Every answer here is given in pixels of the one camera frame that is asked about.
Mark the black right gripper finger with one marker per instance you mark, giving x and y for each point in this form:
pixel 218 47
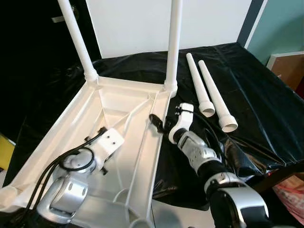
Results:
pixel 156 122

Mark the white plastic table top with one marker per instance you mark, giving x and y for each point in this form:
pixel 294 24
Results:
pixel 128 156

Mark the white plastic table leg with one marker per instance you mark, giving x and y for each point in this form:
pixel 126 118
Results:
pixel 76 40
pixel 175 42
pixel 199 85
pixel 216 95

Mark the black plastic table cover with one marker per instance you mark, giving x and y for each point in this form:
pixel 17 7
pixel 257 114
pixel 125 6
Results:
pixel 256 95

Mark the yellow plastic item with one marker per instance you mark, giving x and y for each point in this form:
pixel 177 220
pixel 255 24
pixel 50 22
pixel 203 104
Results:
pixel 5 152

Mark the pink plastic bag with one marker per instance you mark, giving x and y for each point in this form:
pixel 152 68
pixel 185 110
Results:
pixel 292 204

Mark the dark red fabric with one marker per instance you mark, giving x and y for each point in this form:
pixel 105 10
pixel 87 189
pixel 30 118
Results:
pixel 299 86

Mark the brown wooden board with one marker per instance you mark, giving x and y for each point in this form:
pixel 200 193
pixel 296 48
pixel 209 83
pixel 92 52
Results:
pixel 287 71

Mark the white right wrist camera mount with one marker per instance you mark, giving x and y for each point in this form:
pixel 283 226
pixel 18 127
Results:
pixel 183 118

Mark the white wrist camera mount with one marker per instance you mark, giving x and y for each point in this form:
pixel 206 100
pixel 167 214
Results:
pixel 183 118
pixel 110 140

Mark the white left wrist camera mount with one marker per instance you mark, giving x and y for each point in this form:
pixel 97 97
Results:
pixel 110 140

